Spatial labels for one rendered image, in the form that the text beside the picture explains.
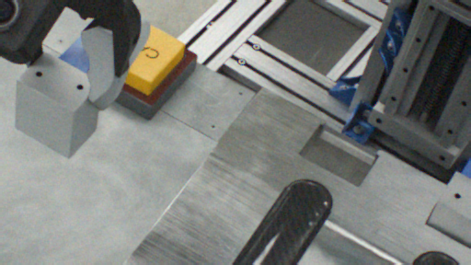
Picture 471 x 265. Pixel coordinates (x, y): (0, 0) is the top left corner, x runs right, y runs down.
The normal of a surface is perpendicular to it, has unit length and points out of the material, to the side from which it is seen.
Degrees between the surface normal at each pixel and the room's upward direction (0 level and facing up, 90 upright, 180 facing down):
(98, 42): 90
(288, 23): 0
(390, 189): 0
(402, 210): 0
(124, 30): 90
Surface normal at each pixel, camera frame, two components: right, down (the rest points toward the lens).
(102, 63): -0.52, 0.61
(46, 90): 0.13, -0.65
